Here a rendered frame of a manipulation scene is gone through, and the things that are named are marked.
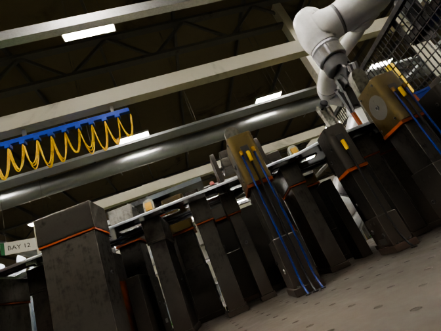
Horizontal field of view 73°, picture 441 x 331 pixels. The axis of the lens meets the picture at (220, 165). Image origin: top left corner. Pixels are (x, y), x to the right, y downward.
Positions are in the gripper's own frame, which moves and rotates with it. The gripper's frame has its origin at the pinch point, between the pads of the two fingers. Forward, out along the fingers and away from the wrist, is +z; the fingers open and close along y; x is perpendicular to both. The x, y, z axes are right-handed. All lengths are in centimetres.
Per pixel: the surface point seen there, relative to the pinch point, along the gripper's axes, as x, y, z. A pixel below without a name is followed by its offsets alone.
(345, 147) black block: 20.3, -16.1, 11.2
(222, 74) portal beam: -31, 257, -224
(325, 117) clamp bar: 1.4, 19.4, -11.8
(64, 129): 180, 231, -207
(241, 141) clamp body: 40.5, -17.0, 1.5
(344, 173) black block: 22.0, -13.0, 15.7
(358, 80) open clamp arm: 6.3, -13.0, -4.5
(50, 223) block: 84, -16, 3
